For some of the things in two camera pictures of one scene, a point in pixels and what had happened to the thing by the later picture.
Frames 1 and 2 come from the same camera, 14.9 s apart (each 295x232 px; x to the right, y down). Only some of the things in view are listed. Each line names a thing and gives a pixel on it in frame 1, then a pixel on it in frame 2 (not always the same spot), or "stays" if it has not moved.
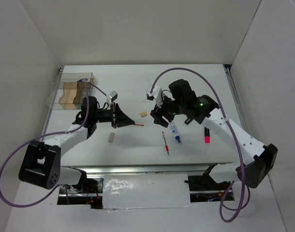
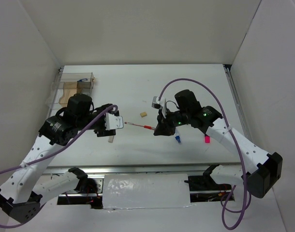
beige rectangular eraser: [111, 137] stays
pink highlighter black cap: [207, 135] stays
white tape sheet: [146, 191] stays
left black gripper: [120, 119] to [102, 132]
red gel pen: [166, 147] to [144, 126]
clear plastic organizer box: [68, 90] stays
